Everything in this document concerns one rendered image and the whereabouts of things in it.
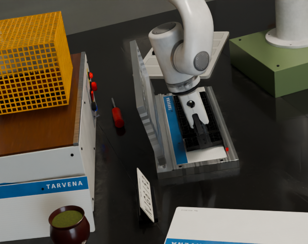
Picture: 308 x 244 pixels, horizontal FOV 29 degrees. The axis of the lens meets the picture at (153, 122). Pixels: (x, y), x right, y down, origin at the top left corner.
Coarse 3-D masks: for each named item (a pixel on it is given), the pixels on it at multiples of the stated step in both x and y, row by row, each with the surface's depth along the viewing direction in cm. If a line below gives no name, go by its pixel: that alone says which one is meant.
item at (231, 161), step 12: (156, 96) 189; (216, 108) 176; (168, 132) 168; (228, 132) 164; (168, 144) 162; (228, 144) 158; (168, 156) 157; (228, 156) 153; (168, 168) 152; (180, 168) 151; (192, 168) 152; (204, 168) 152; (216, 168) 152; (228, 168) 152
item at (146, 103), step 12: (132, 48) 175; (132, 60) 168; (144, 72) 185; (144, 84) 174; (144, 96) 162; (144, 108) 143; (156, 108) 174; (144, 120) 144; (156, 120) 162; (156, 132) 151; (156, 144) 148; (156, 156) 149
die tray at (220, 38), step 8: (216, 32) 233; (224, 32) 232; (216, 40) 226; (224, 40) 225; (152, 48) 228; (216, 48) 219; (152, 56) 221; (216, 56) 213; (152, 64) 214; (152, 72) 208; (160, 72) 208; (208, 72) 202
